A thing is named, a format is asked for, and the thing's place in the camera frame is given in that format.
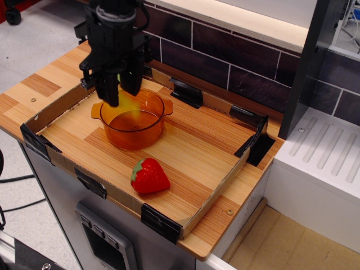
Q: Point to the red plastic toy strawberry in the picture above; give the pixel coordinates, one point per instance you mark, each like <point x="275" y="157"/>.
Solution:
<point x="148" y="176"/>

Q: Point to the yellow plastic toy banana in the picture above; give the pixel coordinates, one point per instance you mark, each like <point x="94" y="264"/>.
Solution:
<point x="130" y="109"/>

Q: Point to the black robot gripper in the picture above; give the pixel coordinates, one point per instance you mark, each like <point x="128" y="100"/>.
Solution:
<point x="117" y="47"/>

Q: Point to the orange transparent plastic pot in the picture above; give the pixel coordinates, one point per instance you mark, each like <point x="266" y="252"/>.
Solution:
<point x="129" y="136"/>

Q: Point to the grey toy oven control panel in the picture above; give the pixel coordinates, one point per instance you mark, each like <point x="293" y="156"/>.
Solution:
<point x="110" y="246"/>

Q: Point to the white toy sink drainboard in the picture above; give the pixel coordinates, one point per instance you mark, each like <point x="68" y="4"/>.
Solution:
<point x="324" y="150"/>

